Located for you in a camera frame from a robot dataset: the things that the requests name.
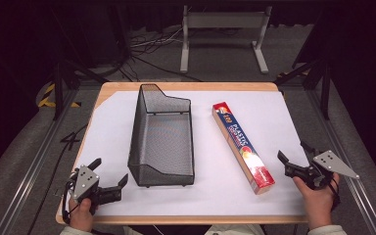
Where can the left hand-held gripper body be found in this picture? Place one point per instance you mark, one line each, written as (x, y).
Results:
(85, 182)

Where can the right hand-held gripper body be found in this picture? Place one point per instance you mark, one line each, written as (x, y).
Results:
(326, 166)

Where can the person's left hand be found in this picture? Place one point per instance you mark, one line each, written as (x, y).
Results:
(81, 215)

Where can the person's right hand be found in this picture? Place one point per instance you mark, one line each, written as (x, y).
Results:
(316, 204)

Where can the long plastic wrap box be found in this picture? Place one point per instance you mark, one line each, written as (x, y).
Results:
(241, 147)

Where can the black metal stand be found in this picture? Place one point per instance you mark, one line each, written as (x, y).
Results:
(324, 88)
(58, 84)

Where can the white table mat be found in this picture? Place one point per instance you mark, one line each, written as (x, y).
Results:
(215, 196)

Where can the yellow black hazard tape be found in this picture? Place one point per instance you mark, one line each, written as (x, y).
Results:
(47, 98)

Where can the person's light clothing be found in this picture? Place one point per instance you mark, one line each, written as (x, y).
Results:
(235, 230)

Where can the white metal stand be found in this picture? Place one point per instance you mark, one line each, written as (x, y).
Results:
(225, 20)

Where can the aluminium floor rail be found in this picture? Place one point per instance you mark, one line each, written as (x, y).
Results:
(36, 163)
(349, 196)

